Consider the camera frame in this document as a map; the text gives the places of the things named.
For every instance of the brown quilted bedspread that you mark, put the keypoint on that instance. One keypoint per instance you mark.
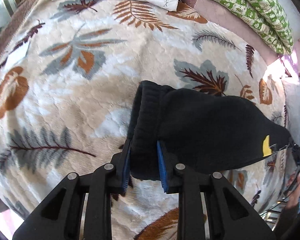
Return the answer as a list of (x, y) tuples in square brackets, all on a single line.
[(17, 22)]

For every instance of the person's right hand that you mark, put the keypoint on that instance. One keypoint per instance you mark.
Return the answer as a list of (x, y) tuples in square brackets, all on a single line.
[(293, 192)]

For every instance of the leaf print plush blanket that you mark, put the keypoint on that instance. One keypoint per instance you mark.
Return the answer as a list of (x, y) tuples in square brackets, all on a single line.
[(90, 105)]

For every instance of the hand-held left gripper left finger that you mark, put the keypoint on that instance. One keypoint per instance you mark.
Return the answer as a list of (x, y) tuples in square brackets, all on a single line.
[(126, 166)]

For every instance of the white textured blanket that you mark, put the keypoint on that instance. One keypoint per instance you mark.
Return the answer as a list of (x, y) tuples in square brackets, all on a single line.
[(297, 100)]

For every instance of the black pants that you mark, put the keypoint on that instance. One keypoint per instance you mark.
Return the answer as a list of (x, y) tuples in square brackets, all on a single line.
[(202, 130)]

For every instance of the pink bed sheet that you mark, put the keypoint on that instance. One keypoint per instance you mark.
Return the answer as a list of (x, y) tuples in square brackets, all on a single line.
[(222, 15)]

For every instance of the purple patterned cloth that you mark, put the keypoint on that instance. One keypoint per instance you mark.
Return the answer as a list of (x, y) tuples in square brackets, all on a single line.
[(288, 63)]

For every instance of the green patterned quilt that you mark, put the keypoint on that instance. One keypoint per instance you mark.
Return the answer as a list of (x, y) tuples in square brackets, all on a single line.
[(252, 7)]

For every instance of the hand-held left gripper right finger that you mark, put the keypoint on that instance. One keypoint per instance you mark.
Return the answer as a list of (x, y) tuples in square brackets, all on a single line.
[(162, 167)]

